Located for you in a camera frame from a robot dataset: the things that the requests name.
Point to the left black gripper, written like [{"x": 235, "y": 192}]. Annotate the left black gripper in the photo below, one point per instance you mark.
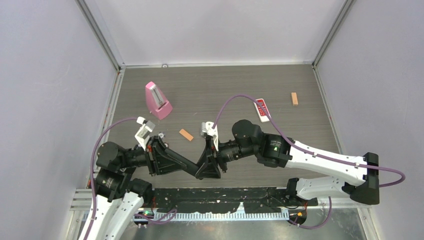
[{"x": 164, "y": 160}]

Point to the wooden block near centre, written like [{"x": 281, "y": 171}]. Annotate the wooden block near centre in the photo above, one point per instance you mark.
[{"x": 186, "y": 135}]

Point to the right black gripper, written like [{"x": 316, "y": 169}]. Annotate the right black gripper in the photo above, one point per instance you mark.
[{"x": 209, "y": 169}]

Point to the wooden block far right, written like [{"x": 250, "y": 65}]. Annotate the wooden block far right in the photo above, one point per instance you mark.
[{"x": 294, "y": 99}]

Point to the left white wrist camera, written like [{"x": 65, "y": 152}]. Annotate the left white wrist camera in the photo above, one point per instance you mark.
[{"x": 142, "y": 136}]

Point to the black remote control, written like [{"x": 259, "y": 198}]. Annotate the black remote control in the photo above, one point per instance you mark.
[{"x": 190, "y": 167}]

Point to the white remote control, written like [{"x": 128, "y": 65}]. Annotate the white remote control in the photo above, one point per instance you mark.
[{"x": 262, "y": 110}]

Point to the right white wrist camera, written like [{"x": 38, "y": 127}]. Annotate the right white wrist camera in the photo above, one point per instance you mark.
[{"x": 209, "y": 129}]

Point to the wooden block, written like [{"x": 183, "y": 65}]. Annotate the wooden block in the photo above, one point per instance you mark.
[
  {"x": 186, "y": 135},
  {"x": 294, "y": 99}
]

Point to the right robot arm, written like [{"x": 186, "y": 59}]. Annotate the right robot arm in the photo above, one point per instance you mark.
[{"x": 344, "y": 176}]

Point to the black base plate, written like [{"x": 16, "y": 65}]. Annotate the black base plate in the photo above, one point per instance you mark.
[{"x": 222, "y": 200}]

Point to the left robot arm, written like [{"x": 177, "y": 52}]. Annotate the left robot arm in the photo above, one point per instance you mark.
[{"x": 116, "y": 196}]

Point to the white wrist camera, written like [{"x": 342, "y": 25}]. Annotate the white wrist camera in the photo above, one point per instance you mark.
[
  {"x": 142, "y": 136},
  {"x": 209, "y": 129}
]

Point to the pink metronome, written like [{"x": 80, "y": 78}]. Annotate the pink metronome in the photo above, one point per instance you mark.
[{"x": 156, "y": 101}]

